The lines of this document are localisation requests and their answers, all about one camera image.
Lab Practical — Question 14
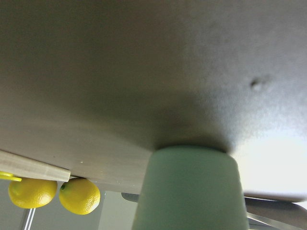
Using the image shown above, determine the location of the whole lemon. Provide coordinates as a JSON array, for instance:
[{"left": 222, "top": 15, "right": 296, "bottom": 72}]
[
  {"left": 59, "top": 178, "right": 101, "bottom": 215},
  {"left": 8, "top": 178, "right": 58, "bottom": 209}
]

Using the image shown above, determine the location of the green cup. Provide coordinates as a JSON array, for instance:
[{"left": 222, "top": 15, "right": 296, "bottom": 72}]
[{"left": 132, "top": 146, "right": 249, "bottom": 230}]

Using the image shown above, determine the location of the bamboo cutting board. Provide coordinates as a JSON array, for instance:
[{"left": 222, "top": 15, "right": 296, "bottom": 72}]
[{"left": 0, "top": 150, "right": 71, "bottom": 182}]

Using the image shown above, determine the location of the yellow plastic knife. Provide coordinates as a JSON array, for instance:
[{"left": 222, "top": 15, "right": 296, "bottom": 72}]
[{"left": 0, "top": 171, "right": 22, "bottom": 182}]

